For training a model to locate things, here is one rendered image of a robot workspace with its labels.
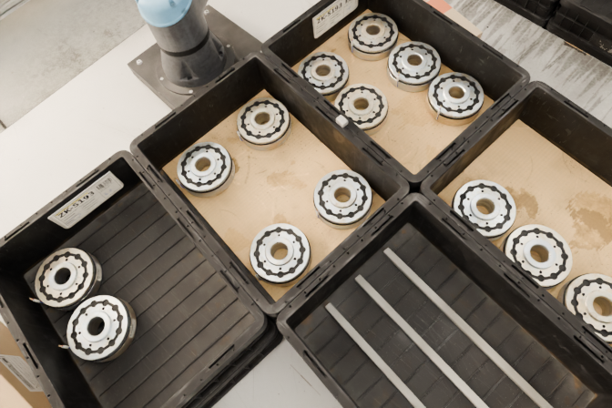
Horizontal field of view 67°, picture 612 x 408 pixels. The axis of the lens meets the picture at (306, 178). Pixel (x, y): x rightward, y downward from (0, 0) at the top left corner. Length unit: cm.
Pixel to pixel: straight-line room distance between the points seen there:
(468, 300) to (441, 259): 8
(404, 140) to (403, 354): 38
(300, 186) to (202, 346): 32
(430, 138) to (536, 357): 40
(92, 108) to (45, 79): 120
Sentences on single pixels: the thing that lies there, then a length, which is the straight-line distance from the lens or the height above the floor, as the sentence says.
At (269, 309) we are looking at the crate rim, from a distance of 70.
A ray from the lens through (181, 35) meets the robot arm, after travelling 103.
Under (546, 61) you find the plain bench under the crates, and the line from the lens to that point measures 124.
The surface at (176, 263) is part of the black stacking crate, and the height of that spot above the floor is 83.
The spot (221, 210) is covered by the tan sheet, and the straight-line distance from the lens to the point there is 86.
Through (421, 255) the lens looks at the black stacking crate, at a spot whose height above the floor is 83.
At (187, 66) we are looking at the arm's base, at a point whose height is 80.
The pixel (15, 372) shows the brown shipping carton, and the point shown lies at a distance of 97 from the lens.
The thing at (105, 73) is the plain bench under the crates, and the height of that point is 70.
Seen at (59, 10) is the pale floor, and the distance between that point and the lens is 270.
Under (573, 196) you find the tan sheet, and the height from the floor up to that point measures 83.
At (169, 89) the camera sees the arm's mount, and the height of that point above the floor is 76.
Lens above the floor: 161
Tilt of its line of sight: 65 degrees down
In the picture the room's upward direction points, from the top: 12 degrees counter-clockwise
